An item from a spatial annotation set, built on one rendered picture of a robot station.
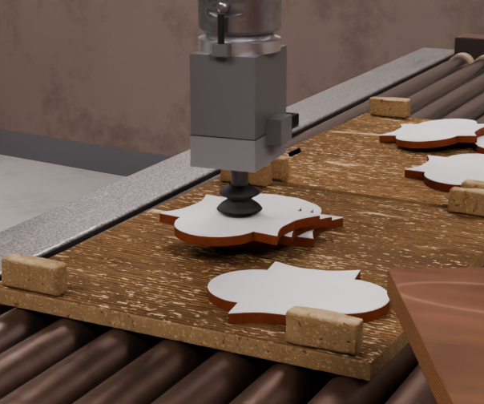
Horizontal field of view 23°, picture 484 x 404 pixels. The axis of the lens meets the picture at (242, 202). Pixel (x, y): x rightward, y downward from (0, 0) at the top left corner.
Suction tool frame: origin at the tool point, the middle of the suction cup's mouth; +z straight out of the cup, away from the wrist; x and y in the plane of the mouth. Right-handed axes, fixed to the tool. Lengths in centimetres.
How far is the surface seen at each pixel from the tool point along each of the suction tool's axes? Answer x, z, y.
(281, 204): -2.7, 0.5, 4.2
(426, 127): -6, 2, 51
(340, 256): -10.1, 3.5, -0.2
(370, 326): -17.2, 3.5, -15.6
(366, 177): -4.6, 3.5, 28.3
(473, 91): -4, 6, 100
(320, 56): 93, 37, 318
